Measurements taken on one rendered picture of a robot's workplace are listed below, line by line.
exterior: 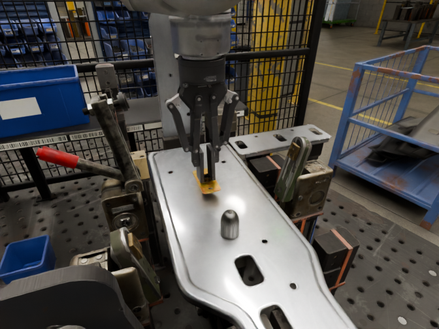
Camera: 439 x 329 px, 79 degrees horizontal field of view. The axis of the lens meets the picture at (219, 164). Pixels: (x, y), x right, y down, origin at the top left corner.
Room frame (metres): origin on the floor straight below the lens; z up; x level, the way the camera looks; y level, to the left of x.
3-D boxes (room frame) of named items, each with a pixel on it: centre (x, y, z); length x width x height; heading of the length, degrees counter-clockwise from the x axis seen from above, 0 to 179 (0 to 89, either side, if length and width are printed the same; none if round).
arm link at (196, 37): (0.44, 0.03, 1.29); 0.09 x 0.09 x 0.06
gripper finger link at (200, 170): (0.44, 0.04, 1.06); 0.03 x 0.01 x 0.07; 20
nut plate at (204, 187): (0.44, 0.03, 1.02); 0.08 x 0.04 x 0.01; 20
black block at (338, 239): (0.31, -0.20, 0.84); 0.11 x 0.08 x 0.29; 110
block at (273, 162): (0.57, -0.13, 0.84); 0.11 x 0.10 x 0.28; 110
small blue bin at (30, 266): (0.44, 0.50, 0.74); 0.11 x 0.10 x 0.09; 20
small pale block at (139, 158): (0.47, 0.17, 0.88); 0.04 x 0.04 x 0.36; 20
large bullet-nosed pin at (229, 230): (0.32, -0.02, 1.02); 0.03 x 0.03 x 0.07
